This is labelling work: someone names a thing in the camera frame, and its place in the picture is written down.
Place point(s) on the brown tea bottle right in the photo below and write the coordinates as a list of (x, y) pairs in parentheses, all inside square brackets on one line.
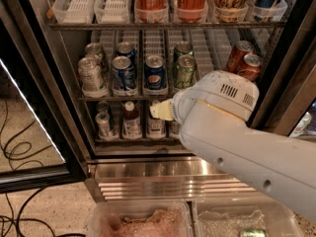
[(156, 128)]

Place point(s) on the glass fridge door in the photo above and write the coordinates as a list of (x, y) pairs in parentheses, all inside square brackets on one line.
[(40, 143)]

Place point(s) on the white sprite can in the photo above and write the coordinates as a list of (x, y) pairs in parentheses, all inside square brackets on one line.
[(95, 50), (91, 74)]

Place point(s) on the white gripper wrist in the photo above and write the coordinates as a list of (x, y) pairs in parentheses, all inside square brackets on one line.
[(180, 105)]

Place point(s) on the red Coke can front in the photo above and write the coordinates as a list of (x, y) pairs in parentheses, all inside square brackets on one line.
[(250, 66)]

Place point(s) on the clear bin left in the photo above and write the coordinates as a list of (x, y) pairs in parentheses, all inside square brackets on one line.
[(141, 218)]

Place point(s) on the white Sprite can front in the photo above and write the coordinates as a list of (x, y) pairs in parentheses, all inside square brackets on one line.
[(91, 74)]

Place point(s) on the brown tea bottle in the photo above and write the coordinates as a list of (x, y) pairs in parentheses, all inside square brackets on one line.
[(156, 128), (131, 120)]

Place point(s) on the red Coke can rear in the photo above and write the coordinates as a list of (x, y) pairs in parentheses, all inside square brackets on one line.
[(238, 51)]

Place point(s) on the blue Pepsi can rear left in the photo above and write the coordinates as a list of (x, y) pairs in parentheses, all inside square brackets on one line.
[(126, 49)]

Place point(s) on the empty clear tray top left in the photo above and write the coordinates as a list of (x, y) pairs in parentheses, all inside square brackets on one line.
[(73, 11)]

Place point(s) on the blue Pepsi can centre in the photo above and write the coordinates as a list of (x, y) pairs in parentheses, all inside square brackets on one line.
[(154, 72)]

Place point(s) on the green can in bin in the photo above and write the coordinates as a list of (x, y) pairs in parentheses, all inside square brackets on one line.
[(253, 232)]

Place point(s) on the empty white tray middle shelf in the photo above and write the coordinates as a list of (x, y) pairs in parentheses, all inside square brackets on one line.
[(202, 52)]

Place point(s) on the silver can bottom centre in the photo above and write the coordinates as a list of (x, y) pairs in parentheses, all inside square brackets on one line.
[(174, 129)]

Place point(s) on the green can front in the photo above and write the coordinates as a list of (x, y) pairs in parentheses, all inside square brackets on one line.
[(185, 70)]

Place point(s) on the empty clear tray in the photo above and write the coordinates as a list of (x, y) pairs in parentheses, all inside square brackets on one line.
[(112, 11), (73, 11)]

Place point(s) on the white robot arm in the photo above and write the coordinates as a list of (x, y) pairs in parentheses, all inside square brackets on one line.
[(212, 116)]

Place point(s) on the brown tea bottle left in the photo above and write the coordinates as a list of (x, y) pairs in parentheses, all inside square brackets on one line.
[(131, 120)]

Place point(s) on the blue pepsi can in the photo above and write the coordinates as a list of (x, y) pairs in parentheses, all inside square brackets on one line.
[(154, 72), (126, 49), (123, 73)]

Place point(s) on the green can rear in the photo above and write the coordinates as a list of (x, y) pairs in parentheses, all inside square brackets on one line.
[(183, 48)]

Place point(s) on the clear bin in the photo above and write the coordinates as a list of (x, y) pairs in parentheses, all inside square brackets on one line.
[(141, 218), (226, 216)]

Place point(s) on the silver can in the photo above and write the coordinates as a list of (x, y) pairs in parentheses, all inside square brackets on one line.
[(103, 107), (174, 129), (105, 124)]

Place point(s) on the green can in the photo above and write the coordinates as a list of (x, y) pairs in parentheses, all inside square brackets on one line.
[(183, 48), (185, 70), (253, 232)]

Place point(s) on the blue Pepsi can front left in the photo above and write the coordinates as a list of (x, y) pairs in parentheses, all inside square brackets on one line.
[(123, 73)]

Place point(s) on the silver can bottom rear left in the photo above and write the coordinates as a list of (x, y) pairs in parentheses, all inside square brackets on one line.
[(103, 107)]

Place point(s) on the silver can bottom front left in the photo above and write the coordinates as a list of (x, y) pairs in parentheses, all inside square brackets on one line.
[(105, 124)]

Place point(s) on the white Sprite can rear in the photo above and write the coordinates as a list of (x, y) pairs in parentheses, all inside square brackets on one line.
[(95, 50)]

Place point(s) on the steel fridge cabinet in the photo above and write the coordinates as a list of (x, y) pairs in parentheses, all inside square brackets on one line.
[(163, 168)]

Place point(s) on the clear bin right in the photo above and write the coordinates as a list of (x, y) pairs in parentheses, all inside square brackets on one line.
[(226, 216)]

